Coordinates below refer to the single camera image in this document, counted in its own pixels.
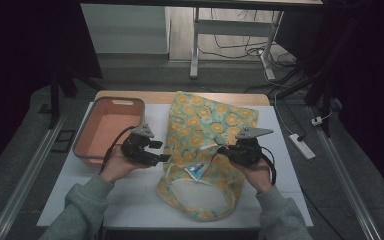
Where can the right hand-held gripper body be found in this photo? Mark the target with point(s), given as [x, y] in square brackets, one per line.
[248, 150]

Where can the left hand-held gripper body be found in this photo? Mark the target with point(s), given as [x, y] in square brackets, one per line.
[136, 150]

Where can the person's left hand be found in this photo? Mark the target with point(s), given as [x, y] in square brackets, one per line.
[120, 166]

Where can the person's right hand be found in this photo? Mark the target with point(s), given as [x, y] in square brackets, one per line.
[256, 176]

